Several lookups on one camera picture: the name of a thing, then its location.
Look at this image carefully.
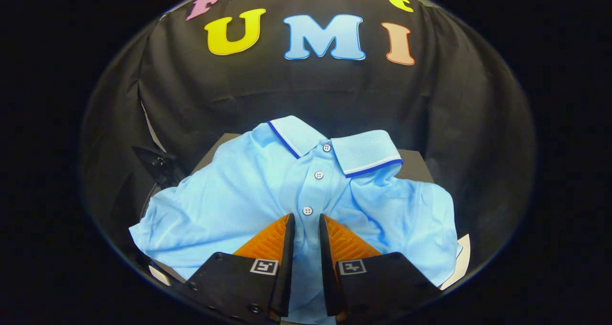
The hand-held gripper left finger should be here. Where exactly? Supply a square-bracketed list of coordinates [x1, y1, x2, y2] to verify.
[184, 213, 296, 324]

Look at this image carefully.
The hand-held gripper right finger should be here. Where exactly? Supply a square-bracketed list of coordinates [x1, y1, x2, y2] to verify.
[319, 214, 443, 323]

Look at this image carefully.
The light blue polo shirt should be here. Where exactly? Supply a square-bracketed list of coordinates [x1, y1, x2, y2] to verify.
[129, 116, 462, 325]

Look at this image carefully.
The dark glass washing machine lid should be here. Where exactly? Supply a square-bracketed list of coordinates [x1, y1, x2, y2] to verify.
[133, 145, 178, 188]

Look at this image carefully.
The black backdrop cloth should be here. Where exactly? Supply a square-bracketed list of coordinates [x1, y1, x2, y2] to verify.
[81, 0, 536, 268]

